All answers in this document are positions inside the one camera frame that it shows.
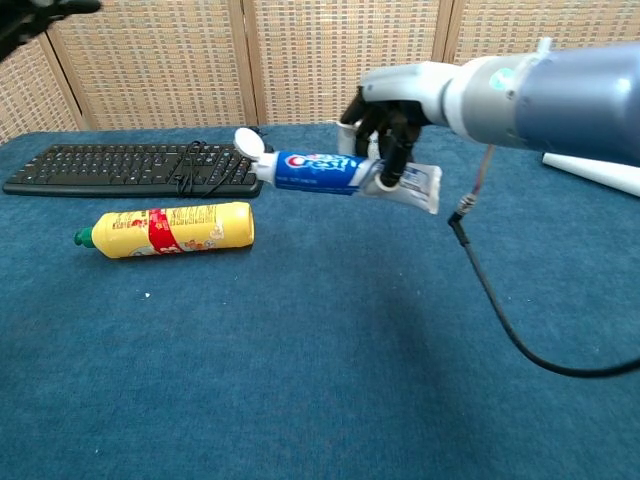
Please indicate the yellow plastic bottle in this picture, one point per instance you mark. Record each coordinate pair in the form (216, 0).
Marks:
(200, 225)

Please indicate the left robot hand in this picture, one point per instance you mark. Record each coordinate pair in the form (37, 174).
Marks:
(25, 15)

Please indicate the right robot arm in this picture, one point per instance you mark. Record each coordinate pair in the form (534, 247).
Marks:
(575, 100)

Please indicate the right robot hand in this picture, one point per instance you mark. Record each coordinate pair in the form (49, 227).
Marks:
(400, 85)

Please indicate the black computer keyboard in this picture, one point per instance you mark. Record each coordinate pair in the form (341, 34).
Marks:
(100, 170)

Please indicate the blue table cloth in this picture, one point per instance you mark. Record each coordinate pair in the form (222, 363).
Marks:
(320, 375)

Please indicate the blue and white toothpaste tube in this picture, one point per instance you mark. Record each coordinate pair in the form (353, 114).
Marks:
(310, 172)

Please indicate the white paper roll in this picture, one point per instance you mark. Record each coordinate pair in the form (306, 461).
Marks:
(600, 175)

